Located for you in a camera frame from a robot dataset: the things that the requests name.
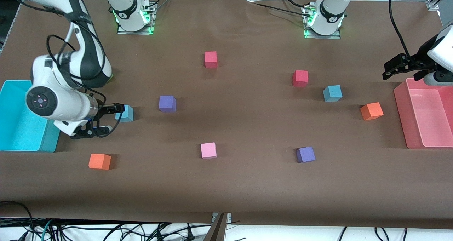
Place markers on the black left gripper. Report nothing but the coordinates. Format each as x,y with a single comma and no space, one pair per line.
419,61

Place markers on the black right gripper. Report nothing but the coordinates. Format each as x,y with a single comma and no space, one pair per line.
103,109

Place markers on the blue foam cube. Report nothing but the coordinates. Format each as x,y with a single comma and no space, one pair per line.
332,93
127,116

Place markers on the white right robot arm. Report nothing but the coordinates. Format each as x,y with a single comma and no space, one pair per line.
63,103

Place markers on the orange foam cube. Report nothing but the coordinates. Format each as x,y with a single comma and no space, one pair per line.
99,161
371,111

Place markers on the purple foam cube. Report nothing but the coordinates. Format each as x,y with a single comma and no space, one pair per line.
305,155
167,104

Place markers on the pink plastic bin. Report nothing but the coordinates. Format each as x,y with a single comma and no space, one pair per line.
428,120

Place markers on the cyan plastic bin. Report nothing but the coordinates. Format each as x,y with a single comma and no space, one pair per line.
17,131

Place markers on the red foam cube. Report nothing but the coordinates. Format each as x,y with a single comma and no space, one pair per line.
300,78
211,59

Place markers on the pink foam cube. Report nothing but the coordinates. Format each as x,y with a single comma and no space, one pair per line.
208,150

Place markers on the brown table cover sheet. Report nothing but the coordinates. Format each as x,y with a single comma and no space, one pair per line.
247,127

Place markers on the dark angled bar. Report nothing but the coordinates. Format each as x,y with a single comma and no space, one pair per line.
216,232

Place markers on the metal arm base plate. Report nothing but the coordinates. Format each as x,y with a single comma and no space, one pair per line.
324,36
136,32

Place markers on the silver metal bracket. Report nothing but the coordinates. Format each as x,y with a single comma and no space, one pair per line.
228,217

